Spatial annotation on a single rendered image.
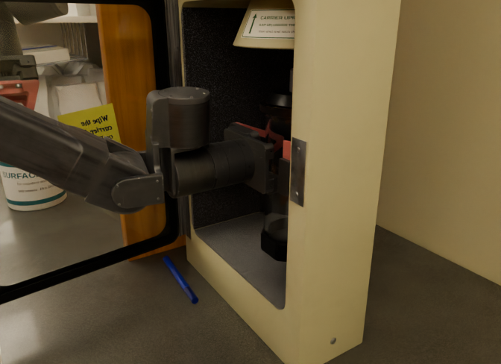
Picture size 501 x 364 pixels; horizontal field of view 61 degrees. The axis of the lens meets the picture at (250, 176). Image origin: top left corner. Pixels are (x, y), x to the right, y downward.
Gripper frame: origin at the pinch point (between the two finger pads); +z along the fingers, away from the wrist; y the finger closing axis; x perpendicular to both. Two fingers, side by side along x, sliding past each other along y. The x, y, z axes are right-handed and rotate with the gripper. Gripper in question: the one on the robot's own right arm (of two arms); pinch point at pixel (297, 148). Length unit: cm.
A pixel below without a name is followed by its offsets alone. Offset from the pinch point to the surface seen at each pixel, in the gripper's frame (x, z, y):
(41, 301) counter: 23.1, -35.0, 18.0
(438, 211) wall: 17.1, 32.1, -2.9
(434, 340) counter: 23.6, 8.7, -19.7
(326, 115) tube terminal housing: -8.5, -8.6, -14.8
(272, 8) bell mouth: -18.4, -7.0, -3.4
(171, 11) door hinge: -18.4, -10.7, 16.8
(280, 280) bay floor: 15.8, -7.3, -6.2
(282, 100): -7.5, -3.8, -1.3
